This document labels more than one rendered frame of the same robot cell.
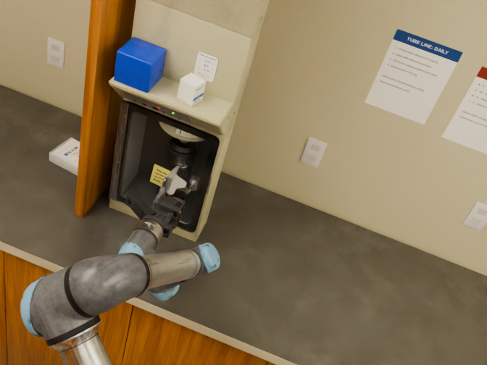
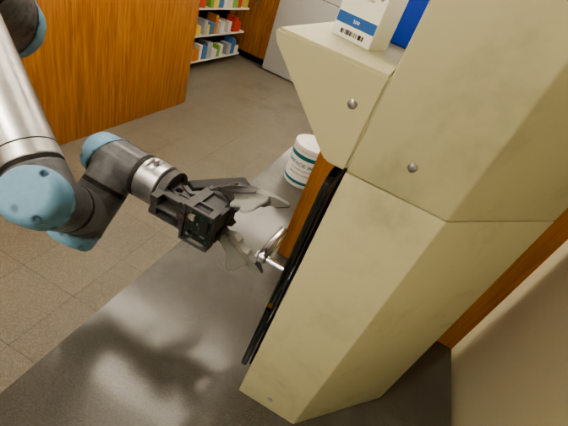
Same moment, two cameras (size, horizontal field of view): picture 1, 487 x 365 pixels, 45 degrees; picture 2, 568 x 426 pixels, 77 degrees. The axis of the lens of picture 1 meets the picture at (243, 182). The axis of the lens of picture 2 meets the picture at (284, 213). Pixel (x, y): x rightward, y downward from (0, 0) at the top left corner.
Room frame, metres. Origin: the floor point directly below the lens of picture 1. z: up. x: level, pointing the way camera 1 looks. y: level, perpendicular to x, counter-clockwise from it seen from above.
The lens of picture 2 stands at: (1.36, -0.25, 1.57)
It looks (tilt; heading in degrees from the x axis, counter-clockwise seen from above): 35 degrees down; 95
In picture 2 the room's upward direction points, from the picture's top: 22 degrees clockwise
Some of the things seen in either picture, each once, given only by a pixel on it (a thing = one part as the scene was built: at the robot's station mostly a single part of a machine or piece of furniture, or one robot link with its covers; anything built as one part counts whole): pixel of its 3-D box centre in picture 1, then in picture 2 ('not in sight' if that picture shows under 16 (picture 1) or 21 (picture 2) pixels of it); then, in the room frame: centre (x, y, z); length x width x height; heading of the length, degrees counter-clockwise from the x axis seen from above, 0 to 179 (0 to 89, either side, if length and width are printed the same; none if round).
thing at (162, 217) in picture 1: (162, 215); (196, 207); (1.19, 0.19, 1.20); 0.12 x 0.09 x 0.08; 174
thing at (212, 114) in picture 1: (169, 107); (351, 78); (1.33, 0.26, 1.46); 0.32 x 0.11 x 0.10; 84
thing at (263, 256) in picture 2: (180, 182); (281, 249); (1.34, 0.18, 1.20); 0.10 x 0.05 x 0.03; 83
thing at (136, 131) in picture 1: (161, 171); (311, 240); (1.38, 0.25, 1.19); 0.30 x 0.01 x 0.40; 83
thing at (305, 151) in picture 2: not in sight; (308, 161); (1.28, 0.88, 1.02); 0.13 x 0.13 x 0.15
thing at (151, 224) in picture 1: (148, 232); (158, 182); (1.11, 0.20, 1.20); 0.08 x 0.05 x 0.08; 84
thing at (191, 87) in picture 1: (191, 89); (370, 13); (1.33, 0.21, 1.54); 0.05 x 0.05 x 0.06; 70
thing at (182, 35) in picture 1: (185, 114); (424, 218); (1.52, 0.24, 1.33); 0.32 x 0.25 x 0.77; 84
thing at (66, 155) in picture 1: (77, 158); not in sight; (1.57, 0.59, 0.96); 0.16 x 0.12 x 0.04; 76
